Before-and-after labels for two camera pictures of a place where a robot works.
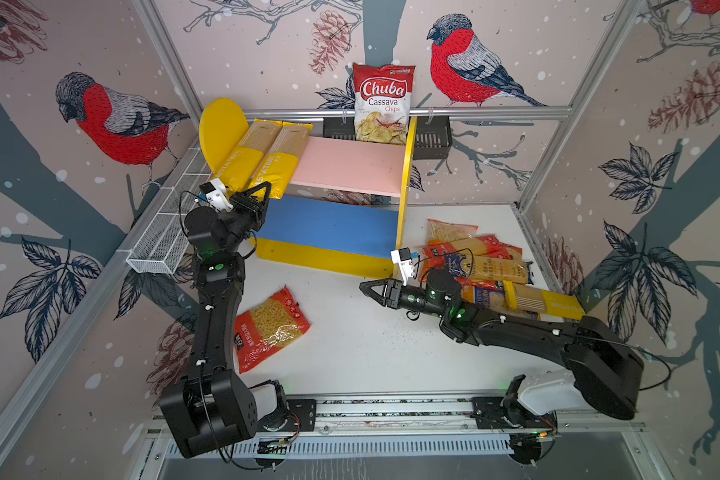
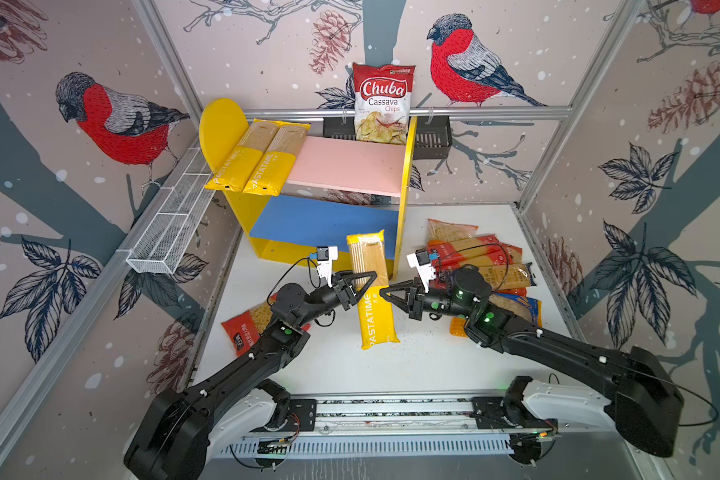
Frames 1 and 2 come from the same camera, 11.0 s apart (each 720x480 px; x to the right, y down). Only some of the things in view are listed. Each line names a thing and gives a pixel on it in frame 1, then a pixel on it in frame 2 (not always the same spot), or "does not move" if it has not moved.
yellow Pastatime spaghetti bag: [281, 157] does not move
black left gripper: [244, 204] to [344, 292]
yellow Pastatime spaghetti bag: [240, 164] does not move
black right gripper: [394, 294] does not move
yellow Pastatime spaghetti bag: [526, 298] to [366, 252]
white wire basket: [163, 234] does not move
